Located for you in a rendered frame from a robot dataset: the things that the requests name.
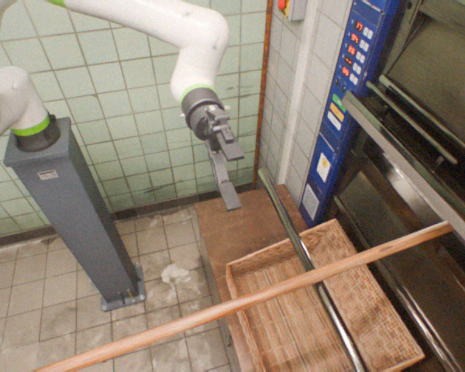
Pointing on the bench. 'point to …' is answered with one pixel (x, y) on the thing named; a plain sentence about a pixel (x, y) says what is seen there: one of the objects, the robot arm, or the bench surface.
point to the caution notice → (323, 167)
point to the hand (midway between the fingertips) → (233, 181)
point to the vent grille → (310, 201)
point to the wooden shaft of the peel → (94, 356)
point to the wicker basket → (281, 259)
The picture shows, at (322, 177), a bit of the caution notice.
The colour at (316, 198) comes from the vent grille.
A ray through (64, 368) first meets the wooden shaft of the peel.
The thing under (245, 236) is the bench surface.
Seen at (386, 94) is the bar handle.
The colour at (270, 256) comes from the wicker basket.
